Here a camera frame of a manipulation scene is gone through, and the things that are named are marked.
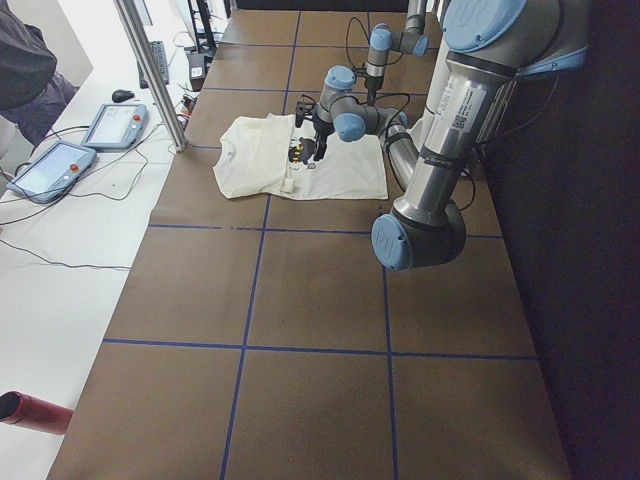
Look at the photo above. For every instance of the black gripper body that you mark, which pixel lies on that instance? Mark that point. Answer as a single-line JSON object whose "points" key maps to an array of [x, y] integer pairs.
{"points": [[371, 93], [320, 134]]}

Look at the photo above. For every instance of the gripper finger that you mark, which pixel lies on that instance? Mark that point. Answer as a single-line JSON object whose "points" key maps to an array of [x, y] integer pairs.
{"points": [[317, 156], [322, 146]]}

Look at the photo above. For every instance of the cream long-sleeve cat shirt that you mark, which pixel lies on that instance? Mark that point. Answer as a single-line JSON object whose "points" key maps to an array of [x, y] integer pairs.
{"points": [[271, 155]]}

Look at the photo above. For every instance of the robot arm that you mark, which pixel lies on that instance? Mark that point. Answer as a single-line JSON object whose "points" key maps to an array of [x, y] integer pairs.
{"points": [[485, 45], [383, 40]]}

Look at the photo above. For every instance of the person in dark clothes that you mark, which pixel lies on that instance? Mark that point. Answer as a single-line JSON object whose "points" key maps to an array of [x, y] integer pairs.
{"points": [[33, 93]]}

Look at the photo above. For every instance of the black box on desk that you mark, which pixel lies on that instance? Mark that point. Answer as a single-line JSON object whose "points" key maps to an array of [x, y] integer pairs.
{"points": [[197, 70]]}

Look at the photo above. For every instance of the black keyboard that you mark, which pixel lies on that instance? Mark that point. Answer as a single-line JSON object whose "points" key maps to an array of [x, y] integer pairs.
{"points": [[158, 54]]}

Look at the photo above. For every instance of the far teach pendant tablet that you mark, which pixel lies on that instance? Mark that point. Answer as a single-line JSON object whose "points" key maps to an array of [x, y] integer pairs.
{"points": [[116, 126]]}

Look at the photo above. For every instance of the teach pendant tablet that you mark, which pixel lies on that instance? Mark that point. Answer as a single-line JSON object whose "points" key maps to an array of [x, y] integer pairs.
{"points": [[116, 126], [53, 173]]}

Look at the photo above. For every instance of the blue tape grid lines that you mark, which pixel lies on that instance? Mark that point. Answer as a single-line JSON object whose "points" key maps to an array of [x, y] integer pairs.
{"points": [[262, 339]]}

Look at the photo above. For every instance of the black computer mouse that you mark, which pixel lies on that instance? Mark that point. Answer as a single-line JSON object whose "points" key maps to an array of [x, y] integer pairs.
{"points": [[121, 95]]}

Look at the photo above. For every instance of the near teach pendant tablet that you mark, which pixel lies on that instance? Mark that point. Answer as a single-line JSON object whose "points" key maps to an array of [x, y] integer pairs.
{"points": [[53, 173]]}

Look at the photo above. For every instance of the red cylinder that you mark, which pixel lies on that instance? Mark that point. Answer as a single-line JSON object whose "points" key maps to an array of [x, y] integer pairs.
{"points": [[25, 411]]}

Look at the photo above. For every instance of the aluminium frame post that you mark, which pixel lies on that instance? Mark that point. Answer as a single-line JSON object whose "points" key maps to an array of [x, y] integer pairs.
{"points": [[138, 40]]}

